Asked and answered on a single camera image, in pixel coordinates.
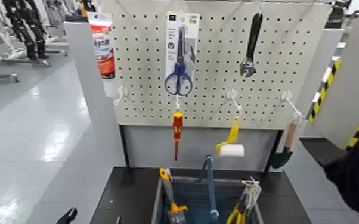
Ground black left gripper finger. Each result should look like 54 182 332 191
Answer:
55 207 78 224

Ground red white glue tube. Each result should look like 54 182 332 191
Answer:
86 11 117 98

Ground yellow grey scraper tool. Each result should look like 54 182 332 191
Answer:
159 167 188 224

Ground black pegboard stand leg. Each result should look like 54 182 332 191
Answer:
264 129 284 172
119 125 131 170

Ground grey panel under pegboard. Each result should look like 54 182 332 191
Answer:
122 124 279 172

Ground red yellow screwdriver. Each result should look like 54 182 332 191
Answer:
172 111 184 162

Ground yellow pliers in package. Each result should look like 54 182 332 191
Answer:
225 177 262 224

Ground black robot on stand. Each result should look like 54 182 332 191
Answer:
2 0 48 61

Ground beige perforated pegboard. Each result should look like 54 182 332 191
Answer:
100 0 333 130

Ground blue scissors in package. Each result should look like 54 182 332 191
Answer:
164 11 200 97

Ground black adjustable wrench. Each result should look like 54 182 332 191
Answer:
239 11 264 78

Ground grey pillar with hazard tape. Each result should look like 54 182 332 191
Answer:
307 0 359 150

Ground grey blue crate with handle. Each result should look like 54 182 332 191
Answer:
150 155 265 224

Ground grey partition wall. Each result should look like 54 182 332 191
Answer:
63 21 127 168

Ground yellow handled paint roller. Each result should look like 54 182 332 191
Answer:
215 116 246 158

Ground grey wheeled base frame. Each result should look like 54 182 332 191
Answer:
0 55 52 67

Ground wooden handled garden trowel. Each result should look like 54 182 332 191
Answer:
270 121 299 170

